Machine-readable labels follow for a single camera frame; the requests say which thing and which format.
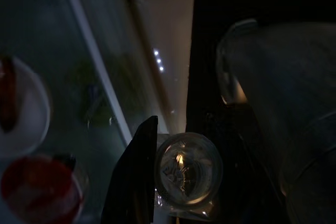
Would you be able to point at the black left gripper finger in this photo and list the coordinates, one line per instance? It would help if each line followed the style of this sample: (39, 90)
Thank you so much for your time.
(131, 182)

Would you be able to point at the clear green-label water bottle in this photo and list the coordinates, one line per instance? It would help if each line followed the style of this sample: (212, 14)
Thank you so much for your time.
(189, 171)

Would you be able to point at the glass fridge shelf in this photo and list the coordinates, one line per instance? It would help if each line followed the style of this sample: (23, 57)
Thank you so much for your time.
(106, 90)

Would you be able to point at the grey fridge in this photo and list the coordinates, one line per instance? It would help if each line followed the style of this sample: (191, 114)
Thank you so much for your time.
(168, 24)

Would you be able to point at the red bowl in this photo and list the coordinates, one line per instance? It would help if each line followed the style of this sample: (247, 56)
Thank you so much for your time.
(39, 192)

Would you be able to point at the green vegetables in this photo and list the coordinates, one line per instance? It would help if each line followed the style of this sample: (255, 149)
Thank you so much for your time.
(90, 98)

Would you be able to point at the white bowl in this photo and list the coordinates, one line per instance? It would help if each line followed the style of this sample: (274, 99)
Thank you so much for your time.
(34, 108)

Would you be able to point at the red sausage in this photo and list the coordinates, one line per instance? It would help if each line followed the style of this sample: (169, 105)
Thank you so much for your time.
(8, 95)

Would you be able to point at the translucent white-capped bottle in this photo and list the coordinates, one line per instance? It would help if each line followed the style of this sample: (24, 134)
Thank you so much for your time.
(283, 103)

